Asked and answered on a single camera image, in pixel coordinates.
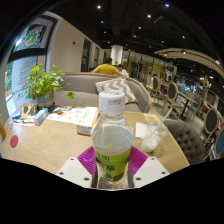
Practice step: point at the small blue white carton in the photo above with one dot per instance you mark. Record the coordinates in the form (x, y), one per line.
(40, 116)

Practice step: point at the group of ceiling spotlights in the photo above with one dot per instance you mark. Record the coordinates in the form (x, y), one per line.
(99, 6)

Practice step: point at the flat round red coaster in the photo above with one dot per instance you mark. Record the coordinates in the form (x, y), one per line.
(14, 141)

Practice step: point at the group of round-back chairs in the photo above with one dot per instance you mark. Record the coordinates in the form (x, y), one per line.
(210, 121)

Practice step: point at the green potted plant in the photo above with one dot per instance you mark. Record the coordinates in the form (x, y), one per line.
(43, 83)

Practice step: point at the person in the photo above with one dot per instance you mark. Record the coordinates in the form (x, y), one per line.
(106, 69)
(123, 71)

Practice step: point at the white round pillar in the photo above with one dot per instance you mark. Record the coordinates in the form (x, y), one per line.
(117, 55)

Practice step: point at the grey zigzag cushion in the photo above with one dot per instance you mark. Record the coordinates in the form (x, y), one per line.
(116, 86)

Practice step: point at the yellow card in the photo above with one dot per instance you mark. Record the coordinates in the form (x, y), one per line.
(151, 117)

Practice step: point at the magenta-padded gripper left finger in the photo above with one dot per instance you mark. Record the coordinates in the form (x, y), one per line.
(75, 170)

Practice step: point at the clear plastic cup with straw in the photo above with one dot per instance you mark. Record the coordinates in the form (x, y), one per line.
(151, 140)

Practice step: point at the white paper napkin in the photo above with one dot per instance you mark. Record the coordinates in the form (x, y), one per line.
(140, 130)

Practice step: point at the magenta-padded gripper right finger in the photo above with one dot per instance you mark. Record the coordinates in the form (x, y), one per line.
(150, 170)

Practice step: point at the grey curved sofa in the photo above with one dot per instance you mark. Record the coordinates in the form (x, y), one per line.
(78, 85)

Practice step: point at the grey tufted chair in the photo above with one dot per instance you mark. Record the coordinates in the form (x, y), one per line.
(186, 140)

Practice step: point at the white rectangular box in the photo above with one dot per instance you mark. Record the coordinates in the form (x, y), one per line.
(87, 121)

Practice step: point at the green-label clear drink bottle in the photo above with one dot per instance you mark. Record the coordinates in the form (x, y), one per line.
(111, 143)

